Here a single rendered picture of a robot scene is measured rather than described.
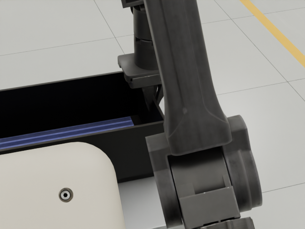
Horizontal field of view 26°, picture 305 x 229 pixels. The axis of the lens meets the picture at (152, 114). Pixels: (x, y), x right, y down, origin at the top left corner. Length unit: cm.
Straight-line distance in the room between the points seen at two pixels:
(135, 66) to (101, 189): 60
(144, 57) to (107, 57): 195
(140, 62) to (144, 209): 24
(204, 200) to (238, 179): 4
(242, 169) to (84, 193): 22
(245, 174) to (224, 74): 225
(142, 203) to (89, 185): 60
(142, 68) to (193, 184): 44
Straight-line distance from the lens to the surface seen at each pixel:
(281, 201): 230
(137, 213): 107
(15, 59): 306
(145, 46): 105
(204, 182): 66
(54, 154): 49
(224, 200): 65
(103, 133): 105
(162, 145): 66
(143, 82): 107
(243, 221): 65
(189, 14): 61
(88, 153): 50
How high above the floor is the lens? 155
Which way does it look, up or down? 36 degrees down
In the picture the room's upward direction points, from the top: straight up
